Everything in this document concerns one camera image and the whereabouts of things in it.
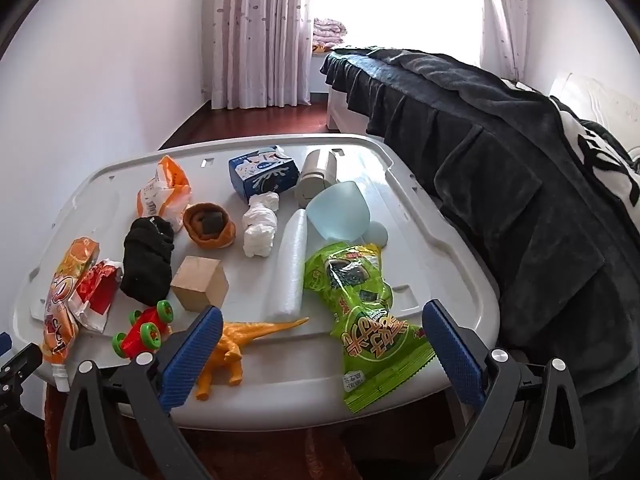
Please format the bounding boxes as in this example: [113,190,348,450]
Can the green snack bag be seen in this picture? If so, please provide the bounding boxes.
[303,241,437,415]

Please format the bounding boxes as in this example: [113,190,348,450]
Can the orange toy dinosaur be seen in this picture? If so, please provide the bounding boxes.
[194,316,310,402]

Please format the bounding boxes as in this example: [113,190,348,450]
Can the red toy car green wheels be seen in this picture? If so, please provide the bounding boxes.
[111,300,174,359]

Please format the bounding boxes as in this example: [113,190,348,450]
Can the black white printed blanket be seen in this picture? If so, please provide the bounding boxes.
[500,77,640,233]

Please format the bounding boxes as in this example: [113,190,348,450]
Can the orange white snack bag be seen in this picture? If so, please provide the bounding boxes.
[136,155,193,228]

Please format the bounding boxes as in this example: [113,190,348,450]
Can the folded pink bedding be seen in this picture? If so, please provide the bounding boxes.
[312,17,349,54]

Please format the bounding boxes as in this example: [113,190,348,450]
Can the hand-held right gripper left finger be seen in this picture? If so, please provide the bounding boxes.
[56,305,224,480]

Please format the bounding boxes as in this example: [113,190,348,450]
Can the rolled orange sock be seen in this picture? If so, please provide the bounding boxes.
[182,202,238,251]

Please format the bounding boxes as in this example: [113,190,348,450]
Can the blue white milk carton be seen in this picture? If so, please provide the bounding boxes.
[228,145,301,198]

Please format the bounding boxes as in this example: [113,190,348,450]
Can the white foam tube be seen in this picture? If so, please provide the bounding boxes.
[265,208,307,319]

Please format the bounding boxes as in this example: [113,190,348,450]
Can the orange drink pouch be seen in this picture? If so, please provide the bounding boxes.
[40,237,101,392]

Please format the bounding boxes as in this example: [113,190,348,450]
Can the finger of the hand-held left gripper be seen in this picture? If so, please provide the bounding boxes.
[0,332,45,423]

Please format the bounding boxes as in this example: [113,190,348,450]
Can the wooden block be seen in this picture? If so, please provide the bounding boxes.
[170,255,229,312]

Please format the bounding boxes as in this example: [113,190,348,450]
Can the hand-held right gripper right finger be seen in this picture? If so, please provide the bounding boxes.
[421,299,586,480]

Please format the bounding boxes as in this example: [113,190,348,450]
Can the white plastic storage lid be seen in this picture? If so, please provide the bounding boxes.
[12,133,501,432]

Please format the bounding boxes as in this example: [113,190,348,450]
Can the black sock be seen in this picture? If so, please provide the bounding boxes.
[120,215,176,307]

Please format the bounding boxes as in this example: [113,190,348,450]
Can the white bed frame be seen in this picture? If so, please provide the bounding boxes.
[326,86,372,134]

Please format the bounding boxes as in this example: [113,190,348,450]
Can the light blue plastic cup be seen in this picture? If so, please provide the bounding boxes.
[305,181,390,247]

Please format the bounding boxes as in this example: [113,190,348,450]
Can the white headboard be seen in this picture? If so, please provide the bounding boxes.
[547,72,640,161]

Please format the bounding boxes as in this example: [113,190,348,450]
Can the pink patterned curtain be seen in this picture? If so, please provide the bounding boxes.
[479,0,532,82]
[210,0,314,111]

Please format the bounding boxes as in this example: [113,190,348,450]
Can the red white wrapper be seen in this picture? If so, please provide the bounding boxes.
[67,259,124,334]

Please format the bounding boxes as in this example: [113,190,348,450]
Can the dark grey bed blanket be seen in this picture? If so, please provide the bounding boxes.
[320,46,640,401]

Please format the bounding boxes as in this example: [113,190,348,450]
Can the beige cylindrical container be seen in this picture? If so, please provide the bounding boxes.
[294,148,340,208]

